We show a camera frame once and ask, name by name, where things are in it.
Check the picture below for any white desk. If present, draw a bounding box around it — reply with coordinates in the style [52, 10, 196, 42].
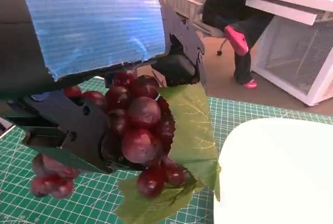
[245, 0, 333, 26]

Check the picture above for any red toy grape bunch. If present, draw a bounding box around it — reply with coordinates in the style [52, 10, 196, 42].
[30, 69, 222, 224]

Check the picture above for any seated person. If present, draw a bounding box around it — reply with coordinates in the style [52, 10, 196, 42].
[202, 0, 288, 89]

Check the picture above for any office chair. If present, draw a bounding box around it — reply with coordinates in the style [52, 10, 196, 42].
[186, 0, 230, 56]

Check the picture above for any green cutting mat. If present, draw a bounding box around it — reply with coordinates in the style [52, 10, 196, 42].
[0, 77, 333, 224]

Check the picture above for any white mesh cabinet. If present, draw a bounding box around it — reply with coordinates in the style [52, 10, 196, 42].
[251, 13, 333, 107]

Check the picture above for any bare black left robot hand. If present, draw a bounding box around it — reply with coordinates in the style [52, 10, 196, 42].
[0, 0, 209, 175]

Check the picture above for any white square plate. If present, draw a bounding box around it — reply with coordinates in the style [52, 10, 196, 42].
[212, 118, 333, 224]

